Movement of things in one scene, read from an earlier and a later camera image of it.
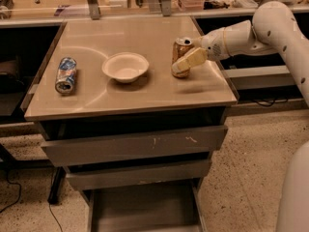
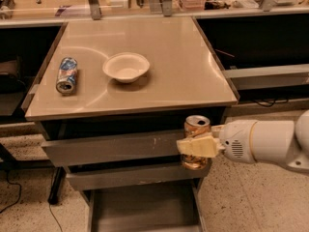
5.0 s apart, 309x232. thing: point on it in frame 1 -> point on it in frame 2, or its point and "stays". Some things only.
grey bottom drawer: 156,207 stays
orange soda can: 182,45 -> 195,126
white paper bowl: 125,67 stays
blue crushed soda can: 67,75 stays
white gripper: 214,45 -> 237,140
